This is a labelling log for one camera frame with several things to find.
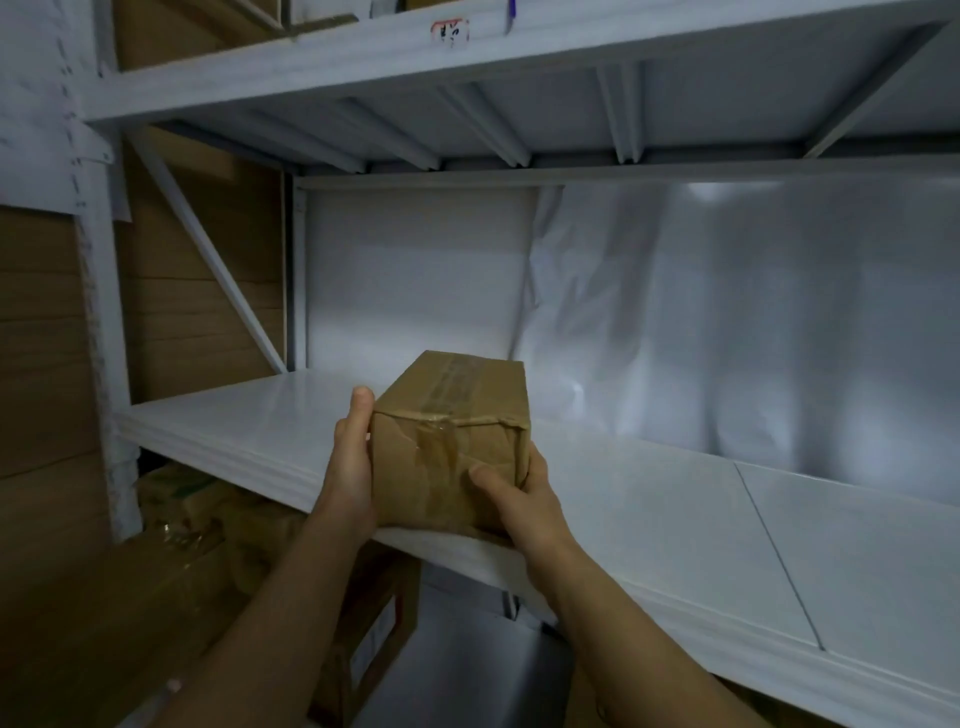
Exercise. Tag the person's right hand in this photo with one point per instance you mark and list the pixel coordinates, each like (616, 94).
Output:
(534, 511)

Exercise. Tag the person's left hand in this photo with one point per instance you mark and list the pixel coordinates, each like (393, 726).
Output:
(351, 471)

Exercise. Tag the person's left thumb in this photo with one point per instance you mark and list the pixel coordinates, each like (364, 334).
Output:
(361, 424)

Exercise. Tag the person's right thumb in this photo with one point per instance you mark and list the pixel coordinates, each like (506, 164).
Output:
(496, 485)

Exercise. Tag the taped brown cardboard box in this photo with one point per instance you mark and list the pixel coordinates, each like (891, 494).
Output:
(450, 435)

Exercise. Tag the person's right forearm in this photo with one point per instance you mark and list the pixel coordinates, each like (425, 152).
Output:
(637, 645)

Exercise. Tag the white metal shelving rack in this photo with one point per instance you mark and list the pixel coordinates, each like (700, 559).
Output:
(525, 300)

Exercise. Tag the plastic-wrapped cardboard box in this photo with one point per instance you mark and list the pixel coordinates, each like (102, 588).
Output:
(187, 510)

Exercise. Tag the cardboard box with white label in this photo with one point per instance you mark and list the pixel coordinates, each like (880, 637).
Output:
(367, 637)

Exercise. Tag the white plastic sheet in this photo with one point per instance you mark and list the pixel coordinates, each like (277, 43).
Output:
(720, 315)

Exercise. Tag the large brown cardboard carton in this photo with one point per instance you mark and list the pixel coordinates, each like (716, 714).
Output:
(45, 390)

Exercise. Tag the red-printed white label sticker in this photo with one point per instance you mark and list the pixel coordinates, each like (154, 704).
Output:
(450, 32)

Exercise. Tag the blue pen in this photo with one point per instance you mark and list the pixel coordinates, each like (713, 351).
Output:
(511, 13)

